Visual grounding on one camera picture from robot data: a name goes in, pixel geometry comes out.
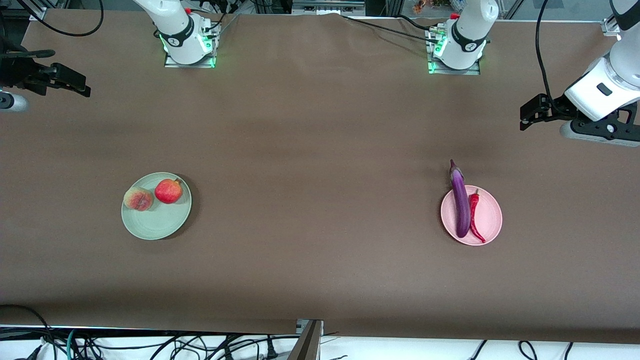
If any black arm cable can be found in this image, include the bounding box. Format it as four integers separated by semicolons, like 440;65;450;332
534;0;557;102
0;0;104;38

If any purple eggplant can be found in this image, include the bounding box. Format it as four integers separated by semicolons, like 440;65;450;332
449;159;472;239

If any brown table cover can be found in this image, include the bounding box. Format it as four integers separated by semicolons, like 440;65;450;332
0;9;640;346

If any grey metal box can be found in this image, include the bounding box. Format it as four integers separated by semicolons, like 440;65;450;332
291;0;367;16

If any black cable across table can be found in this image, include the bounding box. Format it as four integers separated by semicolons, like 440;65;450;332
341;14;442;43

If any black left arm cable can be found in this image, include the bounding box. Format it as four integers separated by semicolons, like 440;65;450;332
534;0;557;102

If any pink yellow peach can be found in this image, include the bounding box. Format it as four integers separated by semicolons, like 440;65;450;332
123;186;155;212

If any aluminium profile post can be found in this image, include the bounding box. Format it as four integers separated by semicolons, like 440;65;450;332
287;319;325;360

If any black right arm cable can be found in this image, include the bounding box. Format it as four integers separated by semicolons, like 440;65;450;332
0;0;104;38

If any pink round plate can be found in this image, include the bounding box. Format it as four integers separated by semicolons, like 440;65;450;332
440;185;503;247

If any red pomegranate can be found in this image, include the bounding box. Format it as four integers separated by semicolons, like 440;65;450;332
154;178;184;205

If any red chili pepper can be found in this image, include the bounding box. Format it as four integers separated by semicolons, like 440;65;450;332
468;188;487;244

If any green round plate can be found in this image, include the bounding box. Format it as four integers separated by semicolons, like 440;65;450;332
121;172;193;241

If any aluminium frame corner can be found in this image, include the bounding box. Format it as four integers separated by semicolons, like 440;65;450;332
20;0;48;22
602;0;640;36

